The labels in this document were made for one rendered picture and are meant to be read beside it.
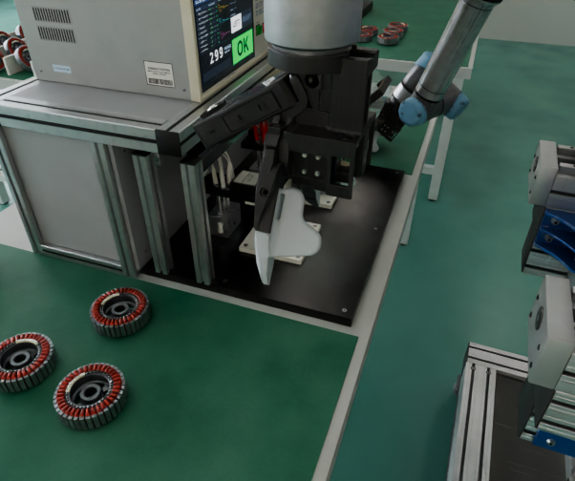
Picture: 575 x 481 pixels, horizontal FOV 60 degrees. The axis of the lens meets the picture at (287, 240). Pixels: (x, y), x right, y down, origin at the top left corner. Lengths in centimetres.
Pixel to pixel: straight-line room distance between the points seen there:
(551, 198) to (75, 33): 100
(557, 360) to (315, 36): 53
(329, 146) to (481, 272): 207
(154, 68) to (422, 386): 139
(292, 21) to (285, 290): 72
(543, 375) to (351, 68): 51
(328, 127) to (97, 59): 73
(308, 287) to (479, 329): 122
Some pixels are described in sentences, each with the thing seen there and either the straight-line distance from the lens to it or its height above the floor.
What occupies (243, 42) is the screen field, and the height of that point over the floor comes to 118.
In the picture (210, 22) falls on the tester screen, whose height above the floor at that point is 124.
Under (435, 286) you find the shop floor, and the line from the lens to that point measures 229.
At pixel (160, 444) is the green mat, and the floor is 75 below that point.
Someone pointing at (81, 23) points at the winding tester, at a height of 124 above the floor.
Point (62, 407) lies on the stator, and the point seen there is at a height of 79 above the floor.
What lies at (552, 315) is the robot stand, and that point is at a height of 99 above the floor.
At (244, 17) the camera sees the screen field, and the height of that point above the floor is 122.
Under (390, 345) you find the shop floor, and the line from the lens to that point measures 199.
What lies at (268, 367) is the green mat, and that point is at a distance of 92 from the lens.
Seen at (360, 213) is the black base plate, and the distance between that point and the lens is 127.
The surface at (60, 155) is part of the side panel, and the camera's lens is 108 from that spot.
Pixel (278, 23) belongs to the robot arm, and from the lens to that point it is 39.
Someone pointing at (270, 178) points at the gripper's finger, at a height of 126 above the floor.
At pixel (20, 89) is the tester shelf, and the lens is 117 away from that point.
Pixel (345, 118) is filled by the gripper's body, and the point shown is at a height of 130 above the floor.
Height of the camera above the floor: 146
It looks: 36 degrees down
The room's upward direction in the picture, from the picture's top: straight up
